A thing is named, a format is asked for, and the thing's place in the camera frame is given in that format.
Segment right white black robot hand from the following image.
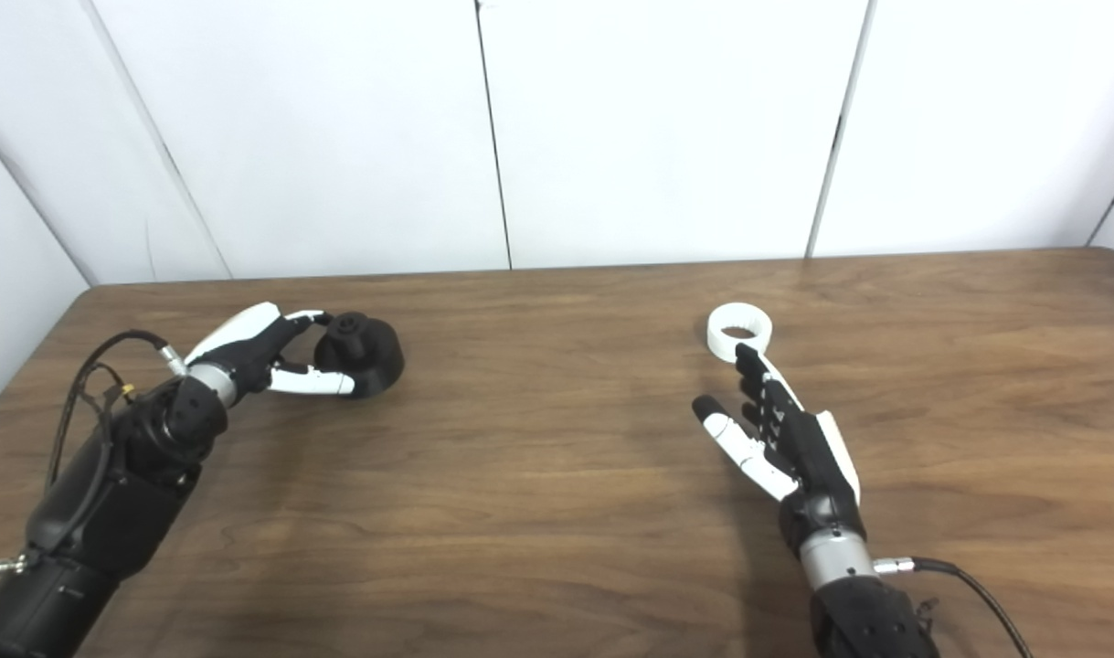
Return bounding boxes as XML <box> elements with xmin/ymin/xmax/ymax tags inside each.
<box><xmin>692</xmin><ymin>343</ymin><xmax>867</xmax><ymax>556</ymax></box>

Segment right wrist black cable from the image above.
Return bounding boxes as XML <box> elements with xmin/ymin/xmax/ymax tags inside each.
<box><xmin>875</xmin><ymin>556</ymin><xmax>1034</xmax><ymax>658</ymax></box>

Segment white toothed plastic ring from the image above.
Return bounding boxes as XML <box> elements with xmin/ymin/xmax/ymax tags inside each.
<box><xmin>706</xmin><ymin>302</ymin><xmax>774</xmax><ymax>364</ymax></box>

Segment left arm thin wire bundle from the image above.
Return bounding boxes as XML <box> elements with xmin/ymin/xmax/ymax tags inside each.
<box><xmin>70</xmin><ymin>361</ymin><xmax>139</xmax><ymax>430</ymax></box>

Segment round black plastic part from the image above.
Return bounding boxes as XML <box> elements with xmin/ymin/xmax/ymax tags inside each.
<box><xmin>313</xmin><ymin>312</ymin><xmax>405</xmax><ymax>399</ymax></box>

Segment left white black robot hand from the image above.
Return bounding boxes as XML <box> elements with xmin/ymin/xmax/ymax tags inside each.
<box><xmin>186</xmin><ymin>302</ymin><xmax>357</xmax><ymax>401</ymax></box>

